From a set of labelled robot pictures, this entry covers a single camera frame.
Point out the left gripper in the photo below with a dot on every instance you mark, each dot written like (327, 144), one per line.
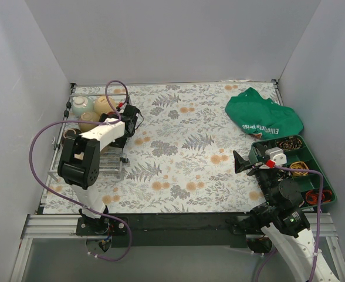
(121, 141)

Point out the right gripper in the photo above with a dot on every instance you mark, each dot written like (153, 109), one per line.
(253, 167)

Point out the tan bowl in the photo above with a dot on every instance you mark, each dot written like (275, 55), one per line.
(88, 117)

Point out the dark brown bowl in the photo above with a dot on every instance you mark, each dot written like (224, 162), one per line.
(71, 132)

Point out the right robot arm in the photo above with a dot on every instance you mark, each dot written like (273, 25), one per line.
(281, 219)

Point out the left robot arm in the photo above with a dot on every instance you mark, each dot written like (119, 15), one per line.
(79, 163)

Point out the beige bowl at rack back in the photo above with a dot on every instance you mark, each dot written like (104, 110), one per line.
(104, 105)

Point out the pale green bowl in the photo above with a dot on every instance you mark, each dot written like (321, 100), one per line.
(82, 104)

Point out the green cloth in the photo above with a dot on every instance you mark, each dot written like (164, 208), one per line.
(263, 118)

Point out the floral table mat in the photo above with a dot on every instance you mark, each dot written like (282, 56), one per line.
(181, 157)

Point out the green compartment tray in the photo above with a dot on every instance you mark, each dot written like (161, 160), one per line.
(298, 156)

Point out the metal wire dish rack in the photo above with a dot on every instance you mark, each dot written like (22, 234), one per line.
(111, 158)

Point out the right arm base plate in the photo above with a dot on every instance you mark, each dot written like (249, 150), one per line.
(245, 225)

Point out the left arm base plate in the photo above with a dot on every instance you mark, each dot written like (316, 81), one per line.
(100, 227)

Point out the aluminium frame rail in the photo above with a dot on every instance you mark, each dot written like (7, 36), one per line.
(162, 247)

